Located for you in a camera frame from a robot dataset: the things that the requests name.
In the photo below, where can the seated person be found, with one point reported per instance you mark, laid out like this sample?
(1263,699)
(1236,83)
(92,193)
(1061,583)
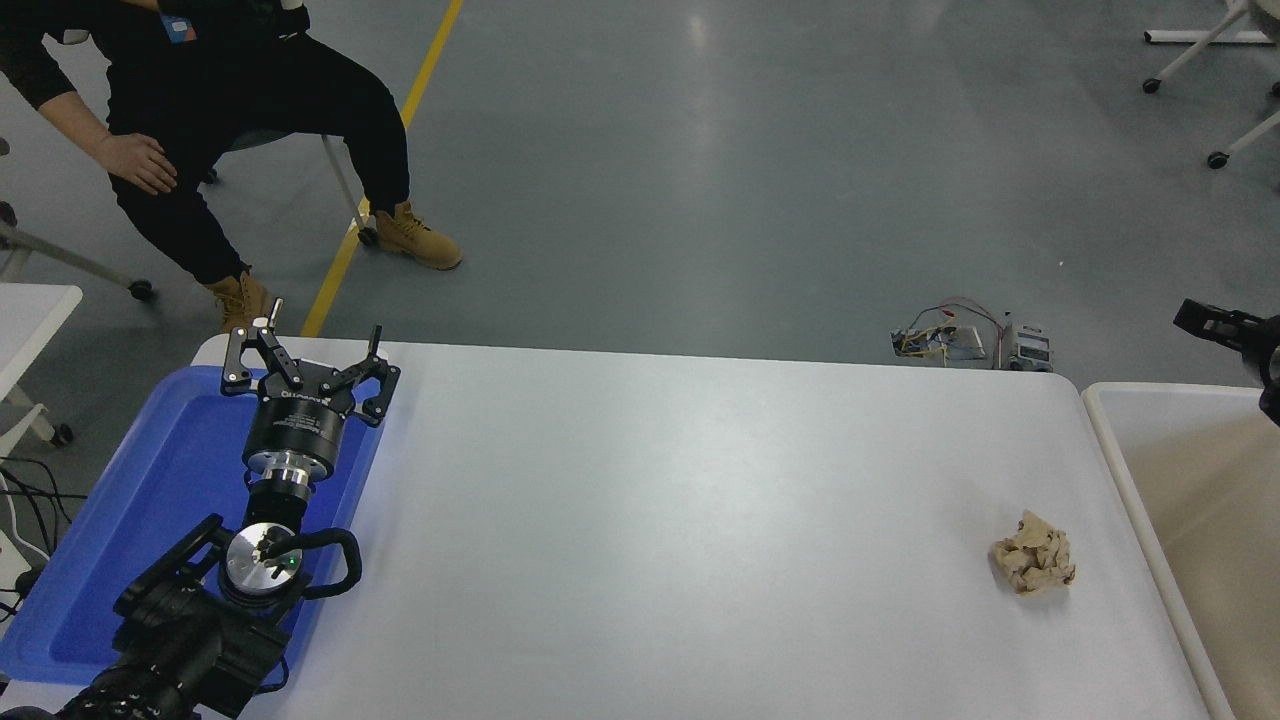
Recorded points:
(200,90)

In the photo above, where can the small grey device box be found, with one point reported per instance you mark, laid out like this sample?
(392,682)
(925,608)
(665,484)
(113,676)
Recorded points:
(1030,348)

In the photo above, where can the small white side table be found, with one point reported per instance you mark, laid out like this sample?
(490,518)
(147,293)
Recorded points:
(30,320)

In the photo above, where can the stool with metal legs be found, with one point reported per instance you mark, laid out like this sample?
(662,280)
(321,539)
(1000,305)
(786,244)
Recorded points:
(345,180)

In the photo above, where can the white power strip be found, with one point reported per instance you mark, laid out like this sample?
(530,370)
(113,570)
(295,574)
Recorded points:
(12,560)

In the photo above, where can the seated person's right hand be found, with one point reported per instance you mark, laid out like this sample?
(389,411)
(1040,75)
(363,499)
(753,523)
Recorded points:
(140,165)

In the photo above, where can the grey chair base with caster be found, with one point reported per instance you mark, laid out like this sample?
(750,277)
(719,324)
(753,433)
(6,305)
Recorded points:
(60,255)

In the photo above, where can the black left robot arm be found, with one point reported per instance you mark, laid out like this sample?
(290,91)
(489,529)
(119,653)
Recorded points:
(180,640)

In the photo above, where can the blue plastic tray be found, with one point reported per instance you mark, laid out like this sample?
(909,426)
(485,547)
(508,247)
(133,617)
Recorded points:
(150,500)

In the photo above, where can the large pale bin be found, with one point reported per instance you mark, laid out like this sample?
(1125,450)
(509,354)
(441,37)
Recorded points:
(1220,540)

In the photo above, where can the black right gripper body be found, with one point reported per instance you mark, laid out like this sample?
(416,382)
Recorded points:
(1273,360)

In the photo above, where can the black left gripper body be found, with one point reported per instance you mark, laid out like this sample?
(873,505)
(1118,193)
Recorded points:
(298,425)

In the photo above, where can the seated person's right forearm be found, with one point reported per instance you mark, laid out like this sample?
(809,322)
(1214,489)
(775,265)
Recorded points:
(75,118)

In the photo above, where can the crumpled tan paper ball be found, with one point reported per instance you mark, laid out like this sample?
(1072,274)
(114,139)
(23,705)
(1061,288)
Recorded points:
(1035,555)

